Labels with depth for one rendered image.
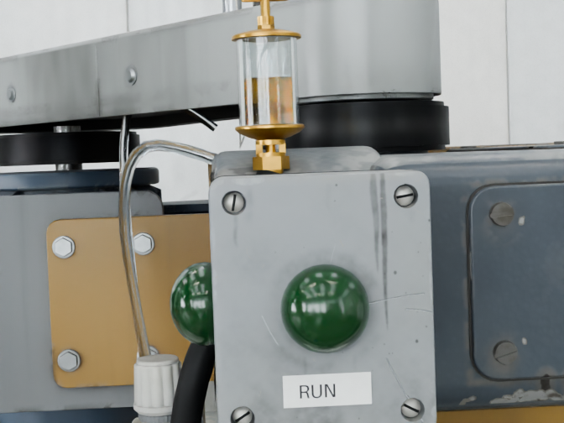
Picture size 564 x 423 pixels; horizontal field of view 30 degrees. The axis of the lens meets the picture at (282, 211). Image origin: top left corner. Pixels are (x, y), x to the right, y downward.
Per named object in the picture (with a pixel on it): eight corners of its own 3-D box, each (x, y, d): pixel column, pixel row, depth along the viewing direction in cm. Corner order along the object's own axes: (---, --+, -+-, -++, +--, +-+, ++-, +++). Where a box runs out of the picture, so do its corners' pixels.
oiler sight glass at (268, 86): (239, 125, 42) (236, 37, 42) (238, 127, 45) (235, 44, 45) (301, 122, 42) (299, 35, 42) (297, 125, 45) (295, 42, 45)
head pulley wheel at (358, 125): (284, 155, 51) (282, 104, 51) (275, 155, 60) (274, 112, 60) (467, 148, 52) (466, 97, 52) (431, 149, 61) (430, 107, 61)
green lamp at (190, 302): (169, 354, 36) (164, 268, 36) (173, 339, 39) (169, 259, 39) (243, 351, 36) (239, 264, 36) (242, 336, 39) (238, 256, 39)
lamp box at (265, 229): (218, 444, 36) (207, 178, 35) (219, 412, 40) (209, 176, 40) (438, 433, 36) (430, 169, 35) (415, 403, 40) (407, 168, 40)
